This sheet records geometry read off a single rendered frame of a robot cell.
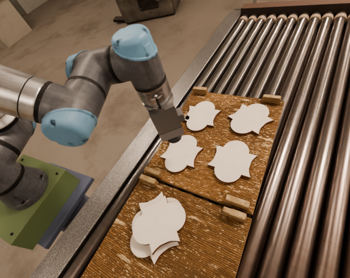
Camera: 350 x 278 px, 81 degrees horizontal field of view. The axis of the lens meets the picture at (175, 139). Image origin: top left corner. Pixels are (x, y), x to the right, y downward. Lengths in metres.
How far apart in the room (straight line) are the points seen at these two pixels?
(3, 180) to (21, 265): 1.48
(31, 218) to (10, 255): 1.50
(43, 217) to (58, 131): 0.54
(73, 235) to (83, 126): 0.47
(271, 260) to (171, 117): 0.40
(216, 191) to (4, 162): 0.62
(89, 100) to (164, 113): 0.18
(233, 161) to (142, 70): 0.37
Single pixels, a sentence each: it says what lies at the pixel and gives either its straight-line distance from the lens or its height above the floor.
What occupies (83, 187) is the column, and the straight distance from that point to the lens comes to 0.88.
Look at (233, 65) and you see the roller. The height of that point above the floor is 0.92.
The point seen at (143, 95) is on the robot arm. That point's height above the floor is 1.23.
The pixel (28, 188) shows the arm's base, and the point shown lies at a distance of 0.83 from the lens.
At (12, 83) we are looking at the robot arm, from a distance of 0.40.
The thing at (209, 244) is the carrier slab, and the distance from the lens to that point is 0.57.
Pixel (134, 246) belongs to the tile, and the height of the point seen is 0.95.
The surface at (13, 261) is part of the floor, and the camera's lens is 2.30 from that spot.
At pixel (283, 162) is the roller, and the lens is 0.67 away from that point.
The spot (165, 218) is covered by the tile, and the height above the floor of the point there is 0.97.
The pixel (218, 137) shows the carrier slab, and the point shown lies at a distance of 0.70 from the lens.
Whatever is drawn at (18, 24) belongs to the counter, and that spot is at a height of 0.26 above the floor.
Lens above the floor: 1.49
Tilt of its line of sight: 50 degrees down
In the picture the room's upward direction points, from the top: 24 degrees counter-clockwise
